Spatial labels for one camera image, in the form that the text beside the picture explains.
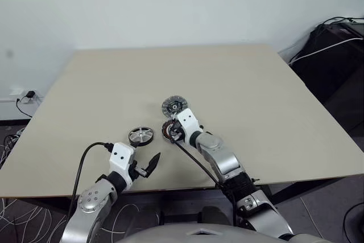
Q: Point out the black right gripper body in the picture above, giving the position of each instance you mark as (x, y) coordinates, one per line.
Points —
(175, 133)

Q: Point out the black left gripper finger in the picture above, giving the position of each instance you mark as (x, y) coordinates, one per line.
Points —
(153, 163)

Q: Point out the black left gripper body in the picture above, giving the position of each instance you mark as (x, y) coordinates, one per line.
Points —
(136, 172)

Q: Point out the motor housing with copper windings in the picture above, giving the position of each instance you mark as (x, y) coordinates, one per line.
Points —
(165, 130)

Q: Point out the round grey motor lid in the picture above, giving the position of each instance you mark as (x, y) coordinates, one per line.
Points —
(167, 106)

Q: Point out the silver spoked rotor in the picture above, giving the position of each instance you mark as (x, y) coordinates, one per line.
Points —
(140, 135)

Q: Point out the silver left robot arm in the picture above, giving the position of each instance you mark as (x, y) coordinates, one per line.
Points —
(91, 197)

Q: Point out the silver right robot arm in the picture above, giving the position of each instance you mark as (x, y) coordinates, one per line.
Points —
(216, 143)

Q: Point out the grey robot torso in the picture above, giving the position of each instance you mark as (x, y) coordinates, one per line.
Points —
(170, 234)

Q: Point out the black power adapter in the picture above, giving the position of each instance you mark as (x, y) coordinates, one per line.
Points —
(29, 94)

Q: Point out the black bag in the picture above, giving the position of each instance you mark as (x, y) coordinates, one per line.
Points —
(327, 63)

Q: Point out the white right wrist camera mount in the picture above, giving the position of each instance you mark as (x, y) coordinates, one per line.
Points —
(187, 123)

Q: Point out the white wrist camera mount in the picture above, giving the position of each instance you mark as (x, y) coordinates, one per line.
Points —
(187, 123)
(122, 156)

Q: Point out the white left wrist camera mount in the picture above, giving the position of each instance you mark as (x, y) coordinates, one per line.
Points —
(122, 156)

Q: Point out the black table frame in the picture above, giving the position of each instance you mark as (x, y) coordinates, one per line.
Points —
(280, 193)

